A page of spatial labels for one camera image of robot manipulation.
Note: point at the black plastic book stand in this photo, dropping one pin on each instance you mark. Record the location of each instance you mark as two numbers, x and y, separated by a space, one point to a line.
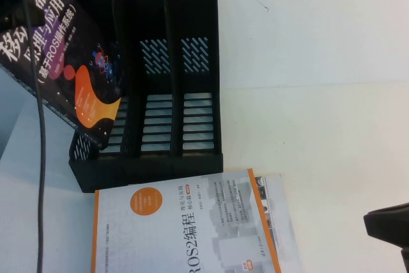
156 164

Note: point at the grey book with photo strip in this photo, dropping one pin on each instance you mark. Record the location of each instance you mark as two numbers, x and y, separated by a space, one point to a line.
281 222

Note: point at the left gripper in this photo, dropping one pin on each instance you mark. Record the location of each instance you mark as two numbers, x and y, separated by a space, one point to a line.
9 1

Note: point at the dark robotics book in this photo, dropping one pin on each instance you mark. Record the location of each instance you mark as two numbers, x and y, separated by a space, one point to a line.
64 62

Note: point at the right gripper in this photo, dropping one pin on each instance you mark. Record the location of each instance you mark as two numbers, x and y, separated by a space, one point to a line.
405 261

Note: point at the white ROS2 book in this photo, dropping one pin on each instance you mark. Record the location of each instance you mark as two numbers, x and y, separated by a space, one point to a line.
179 231

